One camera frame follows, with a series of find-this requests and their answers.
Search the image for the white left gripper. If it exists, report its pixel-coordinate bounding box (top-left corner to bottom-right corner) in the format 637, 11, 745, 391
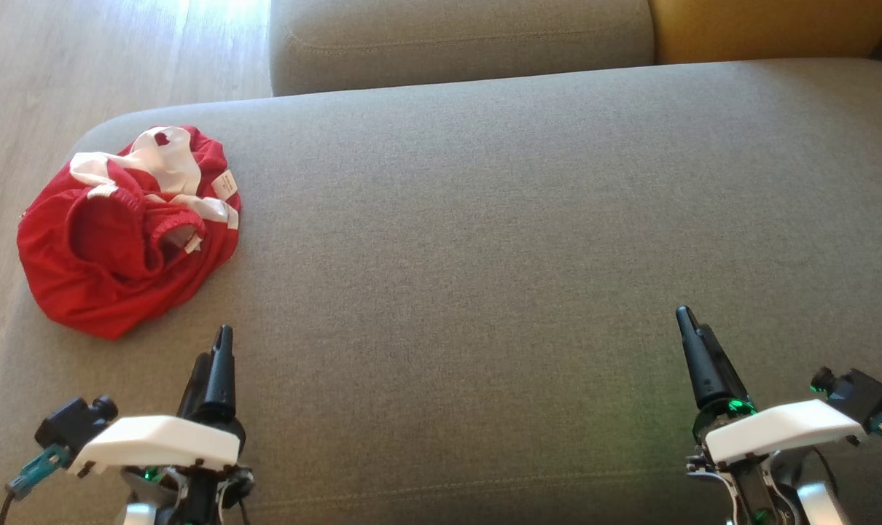
68, 324, 257, 525

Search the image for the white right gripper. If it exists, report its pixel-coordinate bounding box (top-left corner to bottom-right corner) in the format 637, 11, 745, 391
676, 306, 869, 525

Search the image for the red shorts white trim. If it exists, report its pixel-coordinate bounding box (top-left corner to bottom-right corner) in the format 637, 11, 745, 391
17, 186, 232, 341

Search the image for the red white jersey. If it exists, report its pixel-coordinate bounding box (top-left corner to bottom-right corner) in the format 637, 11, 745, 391
69, 125, 242, 252

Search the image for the grey sofa seat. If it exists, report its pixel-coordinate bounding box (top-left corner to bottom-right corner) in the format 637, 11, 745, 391
0, 58, 882, 525

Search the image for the yellow sofa cushion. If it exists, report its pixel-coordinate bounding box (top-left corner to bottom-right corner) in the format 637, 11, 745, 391
647, 0, 882, 66

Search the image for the grey sofa back cushion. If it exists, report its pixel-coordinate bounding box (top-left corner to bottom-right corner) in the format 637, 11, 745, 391
268, 0, 657, 97

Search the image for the left arm cable teal plug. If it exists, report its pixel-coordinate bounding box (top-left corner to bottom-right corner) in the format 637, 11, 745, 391
0, 443, 71, 525

